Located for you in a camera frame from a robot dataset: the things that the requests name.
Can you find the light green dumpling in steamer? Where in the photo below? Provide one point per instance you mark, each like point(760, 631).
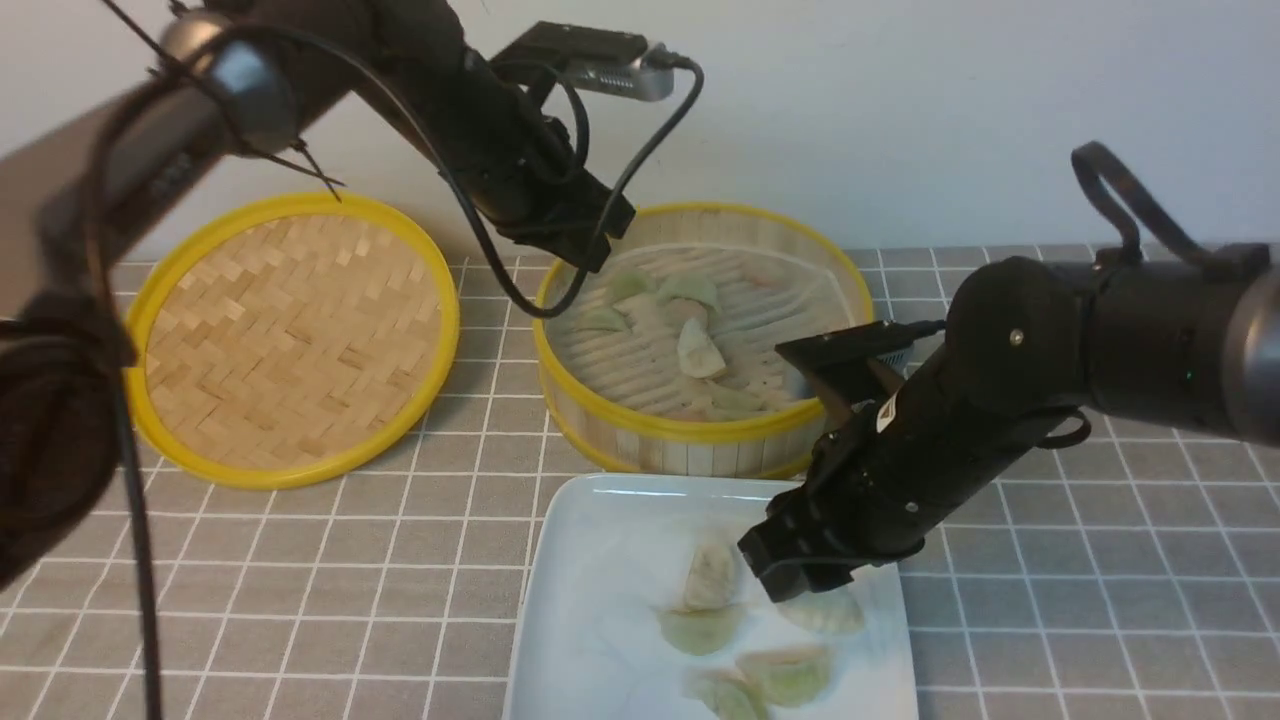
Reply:
point(691, 286)

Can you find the cream pleated dumpling in steamer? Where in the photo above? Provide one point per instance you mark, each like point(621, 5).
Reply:
point(714, 401)

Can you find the pale green dumpling in steamer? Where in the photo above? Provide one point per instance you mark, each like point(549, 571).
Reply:
point(628, 283)

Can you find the green dumpling plate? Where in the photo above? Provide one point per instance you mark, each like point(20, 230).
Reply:
point(788, 678)
point(726, 695)

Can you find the bamboo steamer basket yellow rim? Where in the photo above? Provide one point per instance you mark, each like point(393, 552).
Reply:
point(668, 363)

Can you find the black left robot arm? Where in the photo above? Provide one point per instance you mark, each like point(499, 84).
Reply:
point(239, 78)

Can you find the woven bamboo steamer lid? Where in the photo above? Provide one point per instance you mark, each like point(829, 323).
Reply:
point(292, 340)

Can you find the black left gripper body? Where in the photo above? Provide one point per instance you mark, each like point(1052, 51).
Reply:
point(536, 192)

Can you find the grey checked tablecloth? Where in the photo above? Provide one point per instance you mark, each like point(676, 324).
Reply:
point(1131, 577)

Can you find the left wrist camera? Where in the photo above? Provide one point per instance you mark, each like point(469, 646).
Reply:
point(599, 61)

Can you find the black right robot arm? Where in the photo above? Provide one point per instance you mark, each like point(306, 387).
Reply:
point(1173, 344)

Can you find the white square plate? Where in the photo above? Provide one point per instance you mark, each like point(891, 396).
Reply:
point(614, 553)

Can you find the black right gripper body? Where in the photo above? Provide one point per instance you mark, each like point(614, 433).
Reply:
point(886, 480)

